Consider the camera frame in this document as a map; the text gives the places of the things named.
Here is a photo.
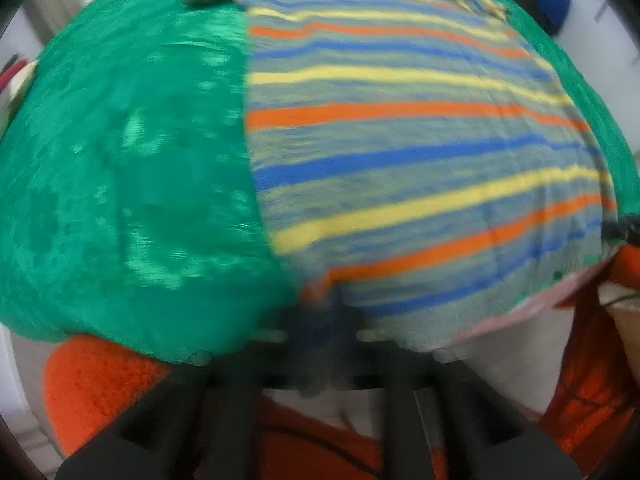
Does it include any striped knit sweater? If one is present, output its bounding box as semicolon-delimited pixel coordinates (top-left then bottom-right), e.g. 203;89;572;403
186;0;618;354

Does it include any orange clothing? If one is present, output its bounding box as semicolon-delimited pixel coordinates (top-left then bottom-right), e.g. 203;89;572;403
260;245;639;479

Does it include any orange stool seat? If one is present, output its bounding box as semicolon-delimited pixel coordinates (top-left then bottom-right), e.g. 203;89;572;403
43;335;169;455

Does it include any pink striped bed sheet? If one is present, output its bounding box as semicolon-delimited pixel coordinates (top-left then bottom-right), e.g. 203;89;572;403
452;261;608;344

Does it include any green patterned bedspread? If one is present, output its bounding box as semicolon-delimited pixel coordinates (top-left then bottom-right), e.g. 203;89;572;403
1;0;639;362

